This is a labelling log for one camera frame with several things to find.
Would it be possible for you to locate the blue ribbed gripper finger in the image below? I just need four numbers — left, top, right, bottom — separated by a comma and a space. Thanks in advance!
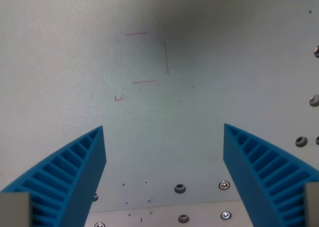
0, 125, 107, 227
223, 123, 319, 227

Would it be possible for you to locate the light grey metal base plate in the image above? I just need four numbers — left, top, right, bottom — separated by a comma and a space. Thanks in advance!
84, 199, 248, 227

